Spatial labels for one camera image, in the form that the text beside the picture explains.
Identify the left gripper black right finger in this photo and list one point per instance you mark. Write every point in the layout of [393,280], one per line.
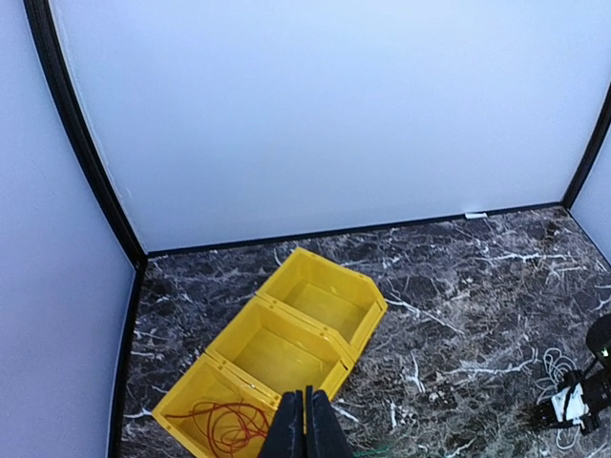
[324,437]

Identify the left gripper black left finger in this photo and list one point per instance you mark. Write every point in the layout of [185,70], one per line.
[286,435]

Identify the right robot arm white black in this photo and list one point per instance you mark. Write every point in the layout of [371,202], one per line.
[596,387]

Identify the left yellow plastic bin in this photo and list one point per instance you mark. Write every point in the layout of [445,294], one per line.
[214,413]

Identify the yellow plastic bin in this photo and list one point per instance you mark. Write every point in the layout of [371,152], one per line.
[214,413]
[344,303]
[274,352]

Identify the middle yellow plastic bin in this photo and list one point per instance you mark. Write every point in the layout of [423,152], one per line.
[274,352]

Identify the right yellow plastic bin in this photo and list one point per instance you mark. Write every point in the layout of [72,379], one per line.
[344,303]

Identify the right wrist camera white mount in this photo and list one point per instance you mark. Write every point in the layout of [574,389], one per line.
[566,409]

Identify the right black frame post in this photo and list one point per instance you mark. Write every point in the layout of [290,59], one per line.
[590,154]

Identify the black frame post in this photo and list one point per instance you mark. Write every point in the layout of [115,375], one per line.
[590,154]
[55,69]

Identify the left black frame post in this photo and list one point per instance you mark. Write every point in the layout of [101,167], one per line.
[55,69]

